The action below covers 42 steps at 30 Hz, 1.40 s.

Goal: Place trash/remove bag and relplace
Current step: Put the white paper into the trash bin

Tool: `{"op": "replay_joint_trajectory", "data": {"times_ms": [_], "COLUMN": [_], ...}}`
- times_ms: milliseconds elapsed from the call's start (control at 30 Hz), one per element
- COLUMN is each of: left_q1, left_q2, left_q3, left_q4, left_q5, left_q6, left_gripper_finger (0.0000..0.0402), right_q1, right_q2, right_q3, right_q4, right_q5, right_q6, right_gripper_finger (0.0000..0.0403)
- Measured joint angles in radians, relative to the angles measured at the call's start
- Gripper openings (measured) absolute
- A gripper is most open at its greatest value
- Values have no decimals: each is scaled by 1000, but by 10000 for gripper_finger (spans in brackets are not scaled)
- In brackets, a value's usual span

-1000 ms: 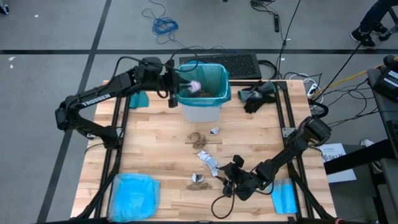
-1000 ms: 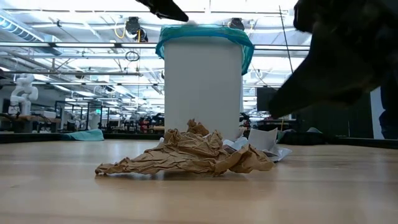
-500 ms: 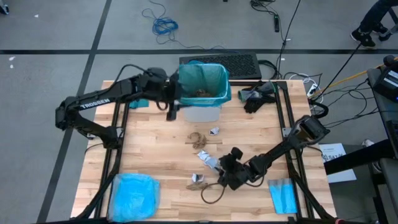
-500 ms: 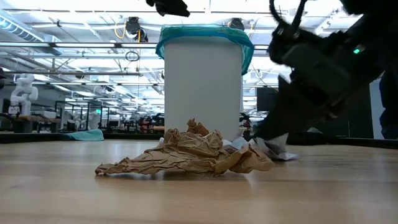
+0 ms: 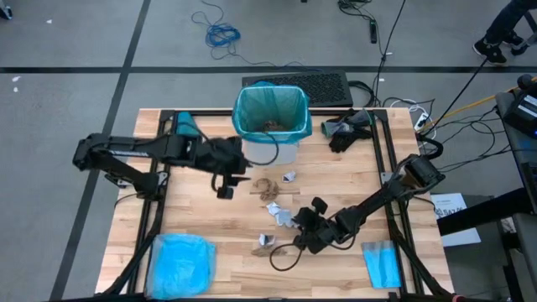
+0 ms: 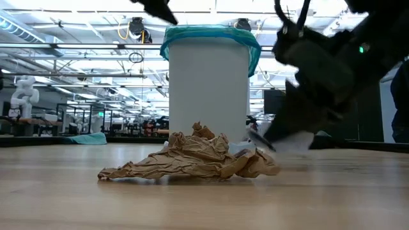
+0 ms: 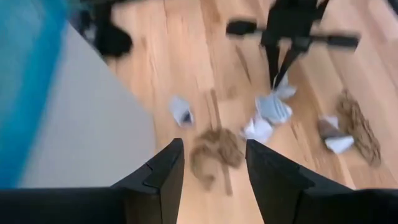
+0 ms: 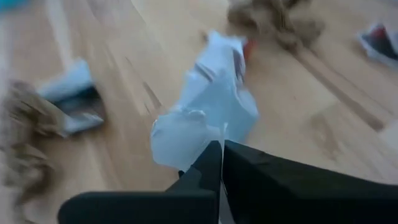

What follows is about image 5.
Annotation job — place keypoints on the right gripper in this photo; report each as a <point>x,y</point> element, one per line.
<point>321,232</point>

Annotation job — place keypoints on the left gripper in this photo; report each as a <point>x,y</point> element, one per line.
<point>218,157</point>

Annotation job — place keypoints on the white plastic trash bin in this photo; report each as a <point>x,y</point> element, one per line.
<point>268,153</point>

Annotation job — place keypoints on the small brown paper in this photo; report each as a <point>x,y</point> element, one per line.
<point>262,251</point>

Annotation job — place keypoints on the teal plastic trash bag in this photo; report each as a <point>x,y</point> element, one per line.
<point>272,105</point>

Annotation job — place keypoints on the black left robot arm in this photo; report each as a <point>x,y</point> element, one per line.
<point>126,153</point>

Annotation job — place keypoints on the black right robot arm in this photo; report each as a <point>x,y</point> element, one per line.
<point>377,201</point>

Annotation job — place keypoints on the folded teal bag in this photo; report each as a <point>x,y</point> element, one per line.
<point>184,123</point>

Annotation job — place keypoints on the small folded blue bag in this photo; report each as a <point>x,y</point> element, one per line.
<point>382,266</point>

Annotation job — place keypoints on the large folded blue bag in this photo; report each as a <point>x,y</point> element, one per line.
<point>180,266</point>

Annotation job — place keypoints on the black glove gray cuff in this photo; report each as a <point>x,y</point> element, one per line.
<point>348,142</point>

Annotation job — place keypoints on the black perforated panel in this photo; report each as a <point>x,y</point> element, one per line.
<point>319,90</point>

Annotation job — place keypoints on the white paper sign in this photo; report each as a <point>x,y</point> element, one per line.
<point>451,203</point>

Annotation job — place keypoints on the white power strip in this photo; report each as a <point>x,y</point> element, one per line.
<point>420,121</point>

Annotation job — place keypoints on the black metal beam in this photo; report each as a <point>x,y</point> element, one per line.
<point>482,214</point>

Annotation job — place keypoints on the black power bar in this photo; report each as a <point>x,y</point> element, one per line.
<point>373,31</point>

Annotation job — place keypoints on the gray side table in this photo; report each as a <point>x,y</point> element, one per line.
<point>514,155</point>

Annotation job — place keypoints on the black device with label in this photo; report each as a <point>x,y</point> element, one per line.
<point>524,113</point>

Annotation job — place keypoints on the black round device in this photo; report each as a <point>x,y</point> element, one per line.
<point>524,81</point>

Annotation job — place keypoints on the black white floor object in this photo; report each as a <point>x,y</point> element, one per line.
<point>5,12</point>

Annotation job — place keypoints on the person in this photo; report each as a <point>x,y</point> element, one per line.
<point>503,25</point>

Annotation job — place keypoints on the office chair caster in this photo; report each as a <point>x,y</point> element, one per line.
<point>532,40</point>

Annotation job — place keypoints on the black aluminium table frame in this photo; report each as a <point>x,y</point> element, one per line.
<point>210,112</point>

